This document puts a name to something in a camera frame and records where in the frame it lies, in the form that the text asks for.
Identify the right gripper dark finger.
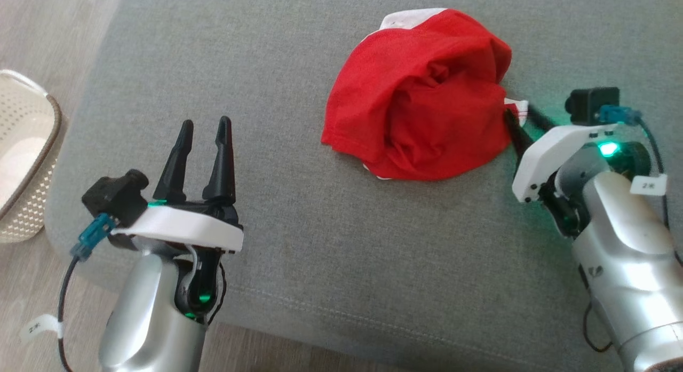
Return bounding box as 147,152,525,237
503,109,534,158
526,106,555,132

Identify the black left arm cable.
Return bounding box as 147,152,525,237
55,255,82,372

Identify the teal cable connector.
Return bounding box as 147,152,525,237
70,212,116,262
598,105,643,125

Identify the white left cable label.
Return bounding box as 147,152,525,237
20,314,64,345

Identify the grey fabric sofa seat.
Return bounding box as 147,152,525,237
45,0,683,372

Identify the cream woven laundry basket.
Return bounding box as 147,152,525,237
0,69,63,244

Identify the teal right cable connector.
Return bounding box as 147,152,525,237
598,105,643,125

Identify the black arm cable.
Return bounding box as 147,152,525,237
55,255,82,372
636,118,683,267

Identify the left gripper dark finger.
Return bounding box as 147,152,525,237
202,116,236,204
153,120,194,202

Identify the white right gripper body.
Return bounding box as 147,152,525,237
512,124,620,203

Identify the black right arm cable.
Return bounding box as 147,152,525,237
636,118,683,267

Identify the red mesh shorts white trim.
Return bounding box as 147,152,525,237
321,8,529,181

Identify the teal left cable connector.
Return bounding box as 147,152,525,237
70,212,116,262

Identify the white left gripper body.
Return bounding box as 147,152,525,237
109,199,244,254

